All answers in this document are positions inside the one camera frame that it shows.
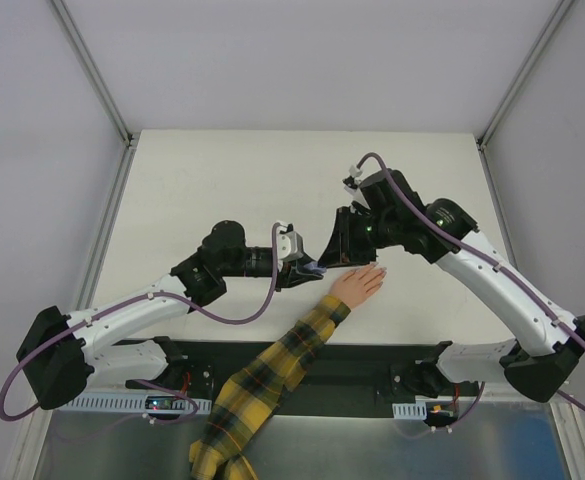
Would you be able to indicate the white cable duct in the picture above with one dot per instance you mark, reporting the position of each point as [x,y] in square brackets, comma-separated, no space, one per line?
[416,411]
[108,402]

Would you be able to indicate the mannequin hand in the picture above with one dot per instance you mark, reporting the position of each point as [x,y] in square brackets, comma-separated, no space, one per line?
[356,286]

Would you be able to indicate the right white cable duct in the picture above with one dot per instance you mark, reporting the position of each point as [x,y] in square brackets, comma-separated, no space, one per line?
[416,411]

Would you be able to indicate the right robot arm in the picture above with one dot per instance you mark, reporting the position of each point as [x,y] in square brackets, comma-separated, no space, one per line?
[548,341]

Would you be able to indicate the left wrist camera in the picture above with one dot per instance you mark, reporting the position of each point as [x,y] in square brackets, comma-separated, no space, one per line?
[289,243]

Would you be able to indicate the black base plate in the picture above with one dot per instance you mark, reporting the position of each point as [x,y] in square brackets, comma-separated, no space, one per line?
[358,381]

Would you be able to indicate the yellow plaid sleeve forearm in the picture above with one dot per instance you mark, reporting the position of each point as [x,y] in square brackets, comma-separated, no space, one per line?
[249,398]

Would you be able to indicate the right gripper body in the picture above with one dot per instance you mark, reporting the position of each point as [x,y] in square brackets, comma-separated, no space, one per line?
[360,236]

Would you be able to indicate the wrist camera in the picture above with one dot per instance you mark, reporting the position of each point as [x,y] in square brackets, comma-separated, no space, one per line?
[353,180]
[289,243]

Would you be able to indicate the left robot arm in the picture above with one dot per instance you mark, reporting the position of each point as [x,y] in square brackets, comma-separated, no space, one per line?
[65,353]

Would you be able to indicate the left white cable duct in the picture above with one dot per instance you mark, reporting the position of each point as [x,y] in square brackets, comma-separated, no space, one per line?
[108,402]

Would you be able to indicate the left aluminium frame post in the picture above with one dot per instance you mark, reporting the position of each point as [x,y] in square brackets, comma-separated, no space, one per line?
[81,50]

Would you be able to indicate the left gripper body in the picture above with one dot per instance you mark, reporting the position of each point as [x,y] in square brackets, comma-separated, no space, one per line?
[288,268]

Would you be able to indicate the aluminium frame post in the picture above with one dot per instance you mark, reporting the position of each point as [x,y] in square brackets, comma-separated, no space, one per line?
[523,74]
[81,50]

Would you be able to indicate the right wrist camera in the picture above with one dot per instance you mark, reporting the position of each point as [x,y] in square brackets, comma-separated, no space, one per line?
[353,180]

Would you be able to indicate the right aluminium frame post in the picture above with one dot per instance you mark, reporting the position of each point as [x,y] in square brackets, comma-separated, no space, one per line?
[523,74]

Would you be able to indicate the purple nail polish bottle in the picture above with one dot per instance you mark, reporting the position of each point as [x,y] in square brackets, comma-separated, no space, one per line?
[314,268]

